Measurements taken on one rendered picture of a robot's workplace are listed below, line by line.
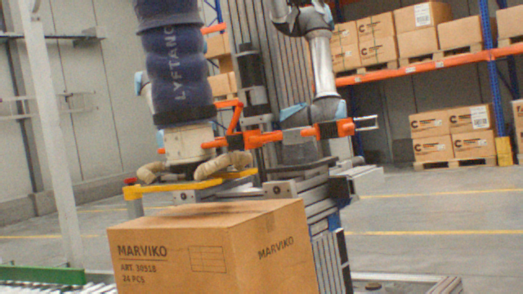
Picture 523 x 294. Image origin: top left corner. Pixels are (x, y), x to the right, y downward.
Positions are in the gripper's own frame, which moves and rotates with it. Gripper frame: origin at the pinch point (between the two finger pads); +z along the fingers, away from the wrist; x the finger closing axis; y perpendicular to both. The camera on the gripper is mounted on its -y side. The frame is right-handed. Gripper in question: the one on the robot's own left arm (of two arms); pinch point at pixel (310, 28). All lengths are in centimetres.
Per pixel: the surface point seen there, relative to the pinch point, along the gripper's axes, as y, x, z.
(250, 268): 42, -9, 72
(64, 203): -131, -357, 76
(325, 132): 33, 19, 35
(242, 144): 33.8, -11.2, 35.0
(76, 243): -136, -357, 114
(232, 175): 24, -26, 46
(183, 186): 43, -31, 45
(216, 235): 48, -16, 61
